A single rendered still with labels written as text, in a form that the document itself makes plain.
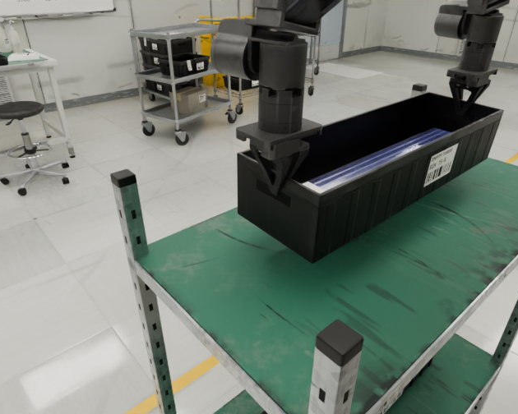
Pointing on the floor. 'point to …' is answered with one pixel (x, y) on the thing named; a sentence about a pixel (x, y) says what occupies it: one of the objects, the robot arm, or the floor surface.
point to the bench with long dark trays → (34, 96)
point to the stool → (25, 109)
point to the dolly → (152, 51)
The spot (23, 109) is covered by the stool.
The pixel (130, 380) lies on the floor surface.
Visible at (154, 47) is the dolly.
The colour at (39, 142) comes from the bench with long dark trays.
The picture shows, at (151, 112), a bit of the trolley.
